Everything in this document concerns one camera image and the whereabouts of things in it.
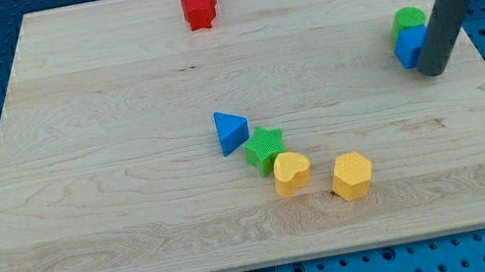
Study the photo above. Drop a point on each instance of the blue triangle block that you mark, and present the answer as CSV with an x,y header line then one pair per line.
x,y
232,131

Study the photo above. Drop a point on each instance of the light wooden board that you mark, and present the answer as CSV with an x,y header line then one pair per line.
x,y
110,159

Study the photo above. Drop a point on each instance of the green star block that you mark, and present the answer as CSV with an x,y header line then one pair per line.
x,y
262,149

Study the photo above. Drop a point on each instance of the yellow heart block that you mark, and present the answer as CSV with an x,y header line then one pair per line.
x,y
291,171

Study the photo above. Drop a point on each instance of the yellow hexagon block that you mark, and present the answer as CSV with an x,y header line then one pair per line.
x,y
352,176

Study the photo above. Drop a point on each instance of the red star block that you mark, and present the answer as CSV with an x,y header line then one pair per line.
x,y
199,14

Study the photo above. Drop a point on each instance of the blue cube block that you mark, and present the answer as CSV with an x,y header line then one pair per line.
x,y
408,46

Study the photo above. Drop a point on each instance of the green cylinder block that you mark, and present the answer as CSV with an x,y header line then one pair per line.
x,y
406,18

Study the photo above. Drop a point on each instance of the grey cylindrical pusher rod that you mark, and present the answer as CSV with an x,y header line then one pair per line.
x,y
442,31

